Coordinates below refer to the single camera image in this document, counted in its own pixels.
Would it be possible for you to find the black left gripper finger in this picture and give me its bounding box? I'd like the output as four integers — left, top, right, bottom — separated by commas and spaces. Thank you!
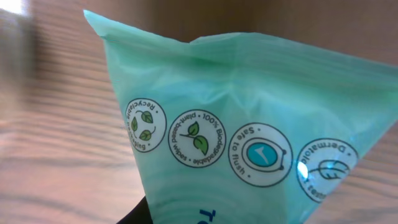
117, 197, 153, 224

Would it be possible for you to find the teal snack packet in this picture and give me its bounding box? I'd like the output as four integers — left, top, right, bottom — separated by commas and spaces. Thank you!
84, 11, 397, 223

